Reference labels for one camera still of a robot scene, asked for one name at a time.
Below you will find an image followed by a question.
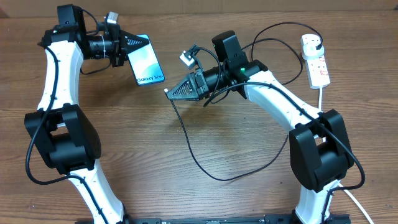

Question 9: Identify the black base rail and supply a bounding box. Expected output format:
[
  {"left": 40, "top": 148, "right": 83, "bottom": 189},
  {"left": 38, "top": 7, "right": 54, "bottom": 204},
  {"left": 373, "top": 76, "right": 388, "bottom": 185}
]
[{"left": 74, "top": 213, "right": 351, "bottom": 224}]

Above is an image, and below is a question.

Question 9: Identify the black USB charging cable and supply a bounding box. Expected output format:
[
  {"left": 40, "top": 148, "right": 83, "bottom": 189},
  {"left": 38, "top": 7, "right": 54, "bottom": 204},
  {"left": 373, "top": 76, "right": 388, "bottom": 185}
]
[{"left": 164, "top": 21, "right": 324, "bottom": 182}]

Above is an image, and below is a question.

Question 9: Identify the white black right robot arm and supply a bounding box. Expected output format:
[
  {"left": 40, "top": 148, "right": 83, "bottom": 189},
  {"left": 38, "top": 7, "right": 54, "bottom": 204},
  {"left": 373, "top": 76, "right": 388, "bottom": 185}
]
[{"left": 165, "top": 30, "right": 358, "bottom": 223}]

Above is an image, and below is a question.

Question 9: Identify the white charger plug adapter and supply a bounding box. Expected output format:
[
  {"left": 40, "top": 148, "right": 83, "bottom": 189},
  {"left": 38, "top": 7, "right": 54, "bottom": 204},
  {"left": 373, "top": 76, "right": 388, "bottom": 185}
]
[{"left": 302, "top": 44, "right": 325, "bottom": 60}]

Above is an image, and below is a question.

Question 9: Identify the white power strip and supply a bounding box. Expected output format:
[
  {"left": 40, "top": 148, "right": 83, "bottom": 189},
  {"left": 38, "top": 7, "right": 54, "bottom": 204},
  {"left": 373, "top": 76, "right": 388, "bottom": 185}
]
[{"left": 300, "top": 34, "right": 330, "bottom": 89}]

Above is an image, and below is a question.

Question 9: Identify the white power strip cord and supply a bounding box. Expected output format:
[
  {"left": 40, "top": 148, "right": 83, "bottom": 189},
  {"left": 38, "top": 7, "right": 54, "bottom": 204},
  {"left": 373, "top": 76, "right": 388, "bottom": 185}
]
[{"left": 317, "top": 86, "right": 374, "bottom": 224}]

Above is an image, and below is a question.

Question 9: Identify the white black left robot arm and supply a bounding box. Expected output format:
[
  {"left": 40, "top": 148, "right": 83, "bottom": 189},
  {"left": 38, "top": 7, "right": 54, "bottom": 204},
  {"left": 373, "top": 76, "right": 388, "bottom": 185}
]
[{"left": 24, "top": 4, "right": 149, "bottom": 223}]

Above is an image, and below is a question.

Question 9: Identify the Galaxy S24+ smartphone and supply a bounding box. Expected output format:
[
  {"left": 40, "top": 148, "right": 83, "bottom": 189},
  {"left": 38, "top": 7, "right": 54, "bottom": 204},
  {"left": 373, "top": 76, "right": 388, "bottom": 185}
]
[{"left": 127, "top": 34, "right": 165, "bottom": 85}]

